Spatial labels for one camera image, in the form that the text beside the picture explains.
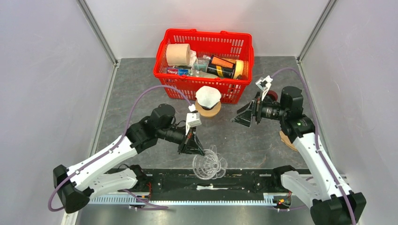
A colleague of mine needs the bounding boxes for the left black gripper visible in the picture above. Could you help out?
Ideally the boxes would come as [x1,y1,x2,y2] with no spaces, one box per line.
[157,122,205,155]

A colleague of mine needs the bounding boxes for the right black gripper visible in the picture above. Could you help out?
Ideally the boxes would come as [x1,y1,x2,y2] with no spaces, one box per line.
[231,90,288,128]

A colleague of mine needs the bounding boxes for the clear glass dripper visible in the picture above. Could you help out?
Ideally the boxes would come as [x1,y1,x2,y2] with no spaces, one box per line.
[192,145,228,180]

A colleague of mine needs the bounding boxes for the round wooden dripper holder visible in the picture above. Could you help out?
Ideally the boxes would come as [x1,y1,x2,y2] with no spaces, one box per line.
[195,101,221,118]

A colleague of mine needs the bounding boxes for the white paper coffee filter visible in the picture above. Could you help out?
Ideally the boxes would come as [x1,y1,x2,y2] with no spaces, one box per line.
[195,86,222,110]

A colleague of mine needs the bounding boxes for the brown paper coffee filter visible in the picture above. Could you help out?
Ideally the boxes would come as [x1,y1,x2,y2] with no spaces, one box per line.
[279,130,298,152]

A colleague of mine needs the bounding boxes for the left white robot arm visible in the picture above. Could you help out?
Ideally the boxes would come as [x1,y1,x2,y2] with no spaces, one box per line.
[48,104,205,214]

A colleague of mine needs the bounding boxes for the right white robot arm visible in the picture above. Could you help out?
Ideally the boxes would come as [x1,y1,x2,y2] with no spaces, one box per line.
[232,86,367,225]

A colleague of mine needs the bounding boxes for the glass beaker carafe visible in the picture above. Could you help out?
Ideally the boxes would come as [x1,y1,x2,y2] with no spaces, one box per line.
[200,117,216,128]

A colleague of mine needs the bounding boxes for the dark red black cup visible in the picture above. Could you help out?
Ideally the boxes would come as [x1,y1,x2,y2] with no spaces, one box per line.
[266,90,278,101]

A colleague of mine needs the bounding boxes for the black orange can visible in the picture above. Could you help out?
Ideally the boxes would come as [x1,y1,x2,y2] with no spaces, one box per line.
[206,55,235,79]

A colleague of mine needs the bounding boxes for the clear plastic bottle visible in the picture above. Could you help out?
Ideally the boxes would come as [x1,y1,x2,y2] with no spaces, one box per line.
[192,57,209,76]

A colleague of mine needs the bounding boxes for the blue red small box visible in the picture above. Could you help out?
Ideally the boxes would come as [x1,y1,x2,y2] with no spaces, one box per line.
[166,66,192,76]

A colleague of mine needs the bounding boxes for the red plastic shopping basket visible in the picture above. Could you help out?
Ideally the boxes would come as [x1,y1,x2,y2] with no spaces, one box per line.
[153,29,254,104]

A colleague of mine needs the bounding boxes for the beige paper towel roll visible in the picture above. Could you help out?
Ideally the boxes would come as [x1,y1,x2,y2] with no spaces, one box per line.
[166,44,191,66]

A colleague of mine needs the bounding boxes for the white slotted cable duct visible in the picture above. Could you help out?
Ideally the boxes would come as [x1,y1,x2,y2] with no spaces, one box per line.
[89,193,283,206]

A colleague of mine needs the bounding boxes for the right aluminium frame post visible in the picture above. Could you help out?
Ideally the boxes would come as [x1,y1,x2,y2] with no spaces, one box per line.
[296,0,338,63]

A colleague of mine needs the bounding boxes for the aluminium frame post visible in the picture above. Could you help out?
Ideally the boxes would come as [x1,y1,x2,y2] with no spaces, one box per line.
[296,0,338,63]
[76,0,119,66]

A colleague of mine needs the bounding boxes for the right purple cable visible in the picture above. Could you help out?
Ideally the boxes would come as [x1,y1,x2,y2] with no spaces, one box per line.
[269,67,358,225]

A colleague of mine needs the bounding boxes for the left aluminium frame post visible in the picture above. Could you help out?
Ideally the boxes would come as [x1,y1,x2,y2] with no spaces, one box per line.
[76,0,119,66]

